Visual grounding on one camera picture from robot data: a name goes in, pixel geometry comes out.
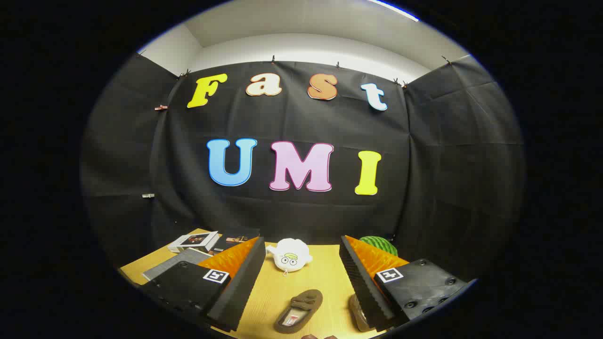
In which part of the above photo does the white plush toy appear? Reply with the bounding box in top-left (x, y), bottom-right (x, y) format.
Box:
top-left (266, 238), bottom-right (313, 274)

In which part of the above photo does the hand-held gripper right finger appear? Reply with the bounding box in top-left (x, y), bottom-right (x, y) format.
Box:
top-left (339, 235), bottom-right (477, 332)

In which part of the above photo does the grey fabric storage box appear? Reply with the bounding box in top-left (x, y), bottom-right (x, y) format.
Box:
top-left (143, 248), bottom-right (213, 282)

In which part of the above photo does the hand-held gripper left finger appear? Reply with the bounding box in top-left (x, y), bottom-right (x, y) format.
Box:
top-left (140, 237), bottom-right (267, 332)

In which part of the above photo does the watermelon slice plush toy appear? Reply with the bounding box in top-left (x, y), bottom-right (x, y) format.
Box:
top-left (359, 236), bottom-right (399, 257)

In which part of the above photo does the dark cover book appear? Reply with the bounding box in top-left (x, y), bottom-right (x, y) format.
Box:
top-left (210, 228), bottom-right (261, 256)

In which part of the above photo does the white cover book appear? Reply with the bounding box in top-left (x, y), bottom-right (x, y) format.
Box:
top-left (168, 231), bottom-right (220, 253)

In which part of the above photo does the brown fuzzy slipper shoe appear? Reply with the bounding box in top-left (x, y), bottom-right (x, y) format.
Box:
top-left (349, 294), bottom-right (374, 332)
top-left (274, 289), bottom-right (324, 334)

